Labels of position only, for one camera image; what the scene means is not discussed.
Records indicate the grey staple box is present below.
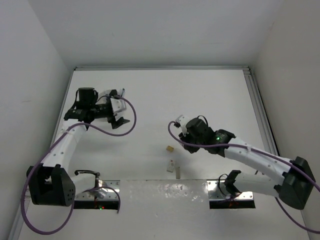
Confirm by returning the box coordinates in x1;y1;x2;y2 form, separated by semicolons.
175;166;181;179

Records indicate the white correction tape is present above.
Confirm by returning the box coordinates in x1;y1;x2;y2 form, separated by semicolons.
166;159;176;173

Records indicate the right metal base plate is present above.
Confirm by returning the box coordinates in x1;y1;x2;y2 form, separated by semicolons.
206;177;254;202

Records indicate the white round desk organizer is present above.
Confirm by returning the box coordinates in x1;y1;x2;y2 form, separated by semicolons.
96;88;126;104

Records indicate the metal base plate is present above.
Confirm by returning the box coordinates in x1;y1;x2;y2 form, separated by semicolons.
206;177;254;202
75;180;121;202

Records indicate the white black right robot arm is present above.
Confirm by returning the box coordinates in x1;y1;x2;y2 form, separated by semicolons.
174;115;315;210

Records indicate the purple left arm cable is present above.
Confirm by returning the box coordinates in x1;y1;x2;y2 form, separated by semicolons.
21;94;137;235

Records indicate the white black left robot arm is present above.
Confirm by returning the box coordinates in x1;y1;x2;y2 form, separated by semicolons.
27;87;130;207

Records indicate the yellow eraser block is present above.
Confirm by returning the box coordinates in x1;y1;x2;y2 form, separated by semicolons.
166;145;174;153

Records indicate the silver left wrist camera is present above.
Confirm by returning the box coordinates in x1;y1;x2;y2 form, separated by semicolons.
110;97;127;117

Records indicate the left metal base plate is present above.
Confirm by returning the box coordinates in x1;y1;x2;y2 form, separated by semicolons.
75;180;121;202

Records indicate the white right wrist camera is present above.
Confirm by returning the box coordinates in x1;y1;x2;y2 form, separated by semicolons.
173;115;191;136

